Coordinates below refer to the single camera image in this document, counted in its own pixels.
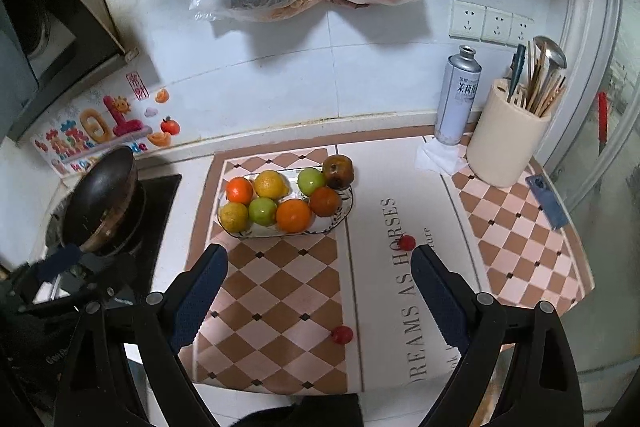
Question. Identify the bright orange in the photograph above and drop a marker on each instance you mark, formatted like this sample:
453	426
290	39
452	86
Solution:
294	215
240	189

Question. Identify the metal ladle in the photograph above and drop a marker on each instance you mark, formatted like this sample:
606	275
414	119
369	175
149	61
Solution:
549	52

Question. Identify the white tissue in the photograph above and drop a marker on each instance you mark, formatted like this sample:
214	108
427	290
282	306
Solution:
440	157

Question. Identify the colourful wall sticker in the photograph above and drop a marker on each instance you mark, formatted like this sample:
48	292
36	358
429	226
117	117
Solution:
110	122

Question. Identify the floral oval plate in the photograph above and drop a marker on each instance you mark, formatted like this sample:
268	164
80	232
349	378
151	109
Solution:
332	222

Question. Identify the glass sliding door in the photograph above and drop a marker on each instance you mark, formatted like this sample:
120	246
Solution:
605	57

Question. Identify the white wall socket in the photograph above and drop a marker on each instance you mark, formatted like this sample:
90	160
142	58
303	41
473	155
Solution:
497	27
520	32
467	21

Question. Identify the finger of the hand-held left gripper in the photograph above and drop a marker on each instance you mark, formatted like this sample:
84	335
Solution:
57	262

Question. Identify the black gas stove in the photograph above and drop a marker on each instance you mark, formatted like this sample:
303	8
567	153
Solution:
160	207

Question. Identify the brownish green apple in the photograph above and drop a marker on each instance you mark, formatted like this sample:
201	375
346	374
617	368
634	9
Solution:
338	172

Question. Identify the blue phone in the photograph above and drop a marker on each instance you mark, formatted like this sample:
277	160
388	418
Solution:
547	203

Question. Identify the bundle of wooden chopsticks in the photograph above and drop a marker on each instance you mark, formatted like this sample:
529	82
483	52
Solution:
542	94

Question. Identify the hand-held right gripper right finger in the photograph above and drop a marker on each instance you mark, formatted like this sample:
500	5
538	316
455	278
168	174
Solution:
440	297

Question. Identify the dark reddish orange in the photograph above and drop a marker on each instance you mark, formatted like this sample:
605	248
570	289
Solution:
325	201

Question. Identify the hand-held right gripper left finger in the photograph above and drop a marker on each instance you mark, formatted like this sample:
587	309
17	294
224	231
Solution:
200	297

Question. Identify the checkered table mat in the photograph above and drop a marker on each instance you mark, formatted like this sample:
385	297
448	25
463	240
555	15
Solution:
280	297

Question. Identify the red cherry tomato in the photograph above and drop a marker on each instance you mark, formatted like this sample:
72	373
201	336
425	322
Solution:
342	334
406	242

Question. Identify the black range hood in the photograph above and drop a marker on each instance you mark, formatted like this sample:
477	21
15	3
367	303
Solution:
50	32

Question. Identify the yellow lemon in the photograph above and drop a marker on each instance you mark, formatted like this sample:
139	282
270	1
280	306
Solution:
270	184
234	216

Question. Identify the black wok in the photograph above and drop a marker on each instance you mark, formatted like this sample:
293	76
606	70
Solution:
102	202

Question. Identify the person's dark trousers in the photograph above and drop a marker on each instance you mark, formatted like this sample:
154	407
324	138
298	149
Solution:
305	412

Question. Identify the silver spray can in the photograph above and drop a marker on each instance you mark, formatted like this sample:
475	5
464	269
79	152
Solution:
456	102

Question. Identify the cream utensil holder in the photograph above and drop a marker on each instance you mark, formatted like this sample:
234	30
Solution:
505	142

